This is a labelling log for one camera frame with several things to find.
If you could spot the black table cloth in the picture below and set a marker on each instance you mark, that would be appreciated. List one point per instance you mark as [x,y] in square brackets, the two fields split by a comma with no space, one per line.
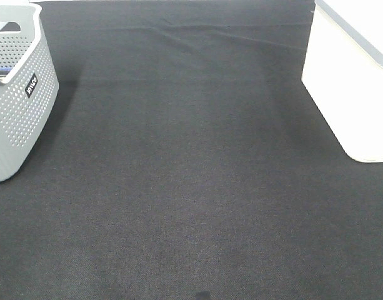
[184,159]

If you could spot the grey perforated plastic basket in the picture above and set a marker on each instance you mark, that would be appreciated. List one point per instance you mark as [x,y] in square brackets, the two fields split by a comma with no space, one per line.
[28,92]

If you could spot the white plastic bin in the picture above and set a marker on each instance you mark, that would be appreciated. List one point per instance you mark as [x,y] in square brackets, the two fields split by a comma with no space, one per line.
[343,73]

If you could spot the blue towel in basket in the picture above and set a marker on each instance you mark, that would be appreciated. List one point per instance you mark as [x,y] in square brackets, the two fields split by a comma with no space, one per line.
[4,71]

